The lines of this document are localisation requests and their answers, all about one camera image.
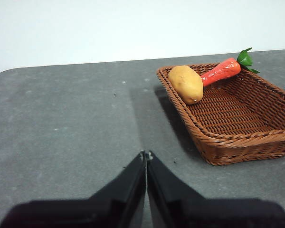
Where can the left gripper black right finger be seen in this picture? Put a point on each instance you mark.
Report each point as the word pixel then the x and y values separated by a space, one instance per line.
pixel 216 213

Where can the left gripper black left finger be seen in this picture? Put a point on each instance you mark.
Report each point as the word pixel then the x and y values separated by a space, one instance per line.
pixel 85 213

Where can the brown wicker basket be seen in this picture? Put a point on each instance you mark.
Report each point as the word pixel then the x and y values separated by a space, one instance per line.
pixel 230 111

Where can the yellow-brown potato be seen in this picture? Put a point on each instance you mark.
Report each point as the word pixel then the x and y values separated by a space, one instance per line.
pixel 186 83

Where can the orange carrot with green leaves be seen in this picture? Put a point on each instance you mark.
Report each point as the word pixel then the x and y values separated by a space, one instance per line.
pixel 218 72

